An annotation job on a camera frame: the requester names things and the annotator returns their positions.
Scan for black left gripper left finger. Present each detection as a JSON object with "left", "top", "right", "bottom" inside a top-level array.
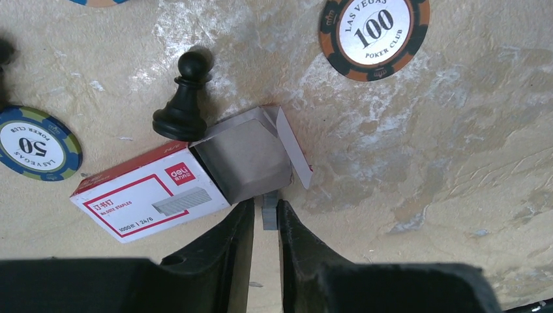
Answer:
[{"left": 1, "top": 199, "right": 255, "bottom": 312}]

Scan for orange black poker chip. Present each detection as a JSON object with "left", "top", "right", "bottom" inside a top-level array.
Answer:
[{"left": 319, "top": 0, "right": 430, "bottom": 82}]

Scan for blue green poker chip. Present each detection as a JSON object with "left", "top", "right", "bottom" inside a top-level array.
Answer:
[{"left": 1, "top": 105, "right": 83, "bottom": 182}]

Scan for red white staple box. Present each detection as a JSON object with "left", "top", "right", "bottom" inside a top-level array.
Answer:
[{"left": 70, "top": 106, "right": 313, "bottom": 243}]

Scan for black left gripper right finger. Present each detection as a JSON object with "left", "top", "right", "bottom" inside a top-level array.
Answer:
[{"left": 276, "top": 200, "right": 502, "bottom": 312}]

